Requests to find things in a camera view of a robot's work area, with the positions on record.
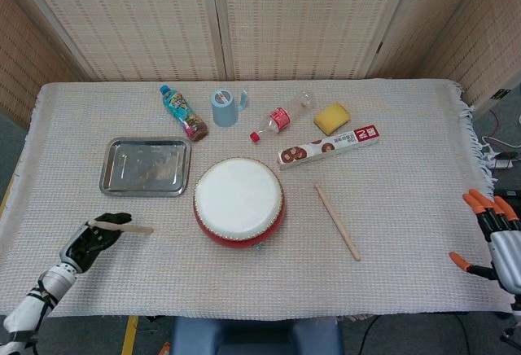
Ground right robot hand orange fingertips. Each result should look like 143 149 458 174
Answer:
449 188 521 291

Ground rectangular steel tray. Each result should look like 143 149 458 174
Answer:
99 137 192 198

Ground light blue plastic mug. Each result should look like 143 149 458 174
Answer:
210 88 249 128

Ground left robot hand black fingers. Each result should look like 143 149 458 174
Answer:
59 212 134 274

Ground woven bamboo folding screen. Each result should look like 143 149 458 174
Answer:
0 0 521 128

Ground white woven tablecloth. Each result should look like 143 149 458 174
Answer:
0 79 512 318

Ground yellow sponge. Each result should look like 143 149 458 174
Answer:
313 102 352 135

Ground clear plastic bottle red cap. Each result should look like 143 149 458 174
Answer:
249 90 315 143

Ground wooden drumstick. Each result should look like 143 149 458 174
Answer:
313 183 362 262
88 219 155 234

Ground cling film box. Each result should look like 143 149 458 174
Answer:
277 124 383 171

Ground red drum white skin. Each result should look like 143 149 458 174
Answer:
192 157 287 250

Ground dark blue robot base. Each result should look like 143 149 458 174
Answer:
170 316 344 355

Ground colourful drink bottle blue cap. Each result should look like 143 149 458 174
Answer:
159 85 209 142

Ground white power strip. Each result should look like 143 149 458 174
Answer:
486 151 516 170

